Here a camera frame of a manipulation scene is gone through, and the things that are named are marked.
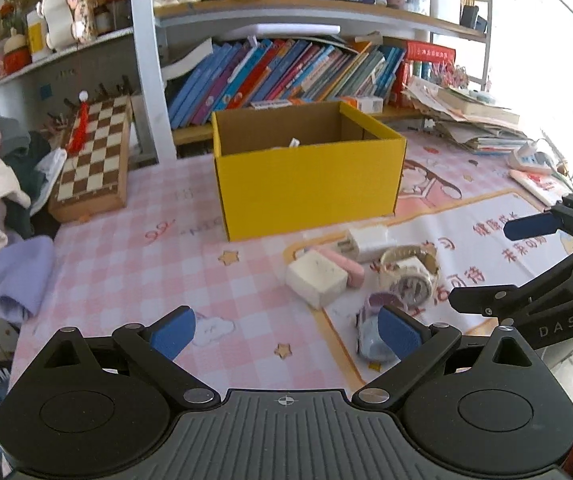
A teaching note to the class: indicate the purple kids smartwatch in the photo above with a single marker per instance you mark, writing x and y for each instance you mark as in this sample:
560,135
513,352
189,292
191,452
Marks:
369,344

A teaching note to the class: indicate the wooden chess board box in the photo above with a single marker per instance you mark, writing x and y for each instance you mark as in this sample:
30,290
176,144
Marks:
94,181

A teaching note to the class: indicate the red tassel ornament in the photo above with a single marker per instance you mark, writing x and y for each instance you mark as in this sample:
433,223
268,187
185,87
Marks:
79,132

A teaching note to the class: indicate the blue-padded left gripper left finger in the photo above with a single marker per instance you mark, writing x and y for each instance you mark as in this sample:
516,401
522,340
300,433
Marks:
153,350

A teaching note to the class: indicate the purple cloth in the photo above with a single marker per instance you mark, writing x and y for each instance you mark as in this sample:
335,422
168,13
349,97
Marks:
25,270

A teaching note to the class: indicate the white cream tube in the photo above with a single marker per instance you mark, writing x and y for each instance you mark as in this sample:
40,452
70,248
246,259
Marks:
547,189

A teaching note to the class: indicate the white charger plug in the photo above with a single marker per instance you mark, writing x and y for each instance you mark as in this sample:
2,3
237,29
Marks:
366,244

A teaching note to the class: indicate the pink checkered tablecloth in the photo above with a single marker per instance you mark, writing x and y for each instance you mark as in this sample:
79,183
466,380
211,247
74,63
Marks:
167,247

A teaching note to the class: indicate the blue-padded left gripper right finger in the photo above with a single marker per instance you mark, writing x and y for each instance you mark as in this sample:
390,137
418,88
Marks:
421,349

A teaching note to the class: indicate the row of books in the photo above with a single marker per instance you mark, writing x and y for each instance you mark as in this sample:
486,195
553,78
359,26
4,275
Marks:
228,76

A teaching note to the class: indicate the red book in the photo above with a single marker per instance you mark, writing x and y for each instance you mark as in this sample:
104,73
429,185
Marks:
418,60

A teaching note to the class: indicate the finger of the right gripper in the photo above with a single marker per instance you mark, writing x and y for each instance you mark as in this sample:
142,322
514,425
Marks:
542,224
496,299

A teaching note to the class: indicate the white orange medicine box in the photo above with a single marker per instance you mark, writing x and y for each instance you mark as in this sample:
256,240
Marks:
272,104

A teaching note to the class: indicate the pile of clothes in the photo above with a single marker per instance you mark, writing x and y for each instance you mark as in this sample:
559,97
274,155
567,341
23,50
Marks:
29,168

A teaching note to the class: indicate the white bookshelf frame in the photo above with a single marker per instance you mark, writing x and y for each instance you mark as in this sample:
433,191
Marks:
51,85

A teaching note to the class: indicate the white sponge block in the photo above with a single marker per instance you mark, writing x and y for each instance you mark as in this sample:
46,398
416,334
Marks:
316,279

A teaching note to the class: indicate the pink utility knife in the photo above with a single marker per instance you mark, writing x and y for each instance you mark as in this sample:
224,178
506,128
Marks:
356,273

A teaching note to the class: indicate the yellow cardboard box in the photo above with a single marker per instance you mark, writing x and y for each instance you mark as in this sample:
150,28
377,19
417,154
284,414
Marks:
348,167

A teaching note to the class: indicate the stack of papers and books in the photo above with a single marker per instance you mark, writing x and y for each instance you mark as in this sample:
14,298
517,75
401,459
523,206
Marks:
459,117

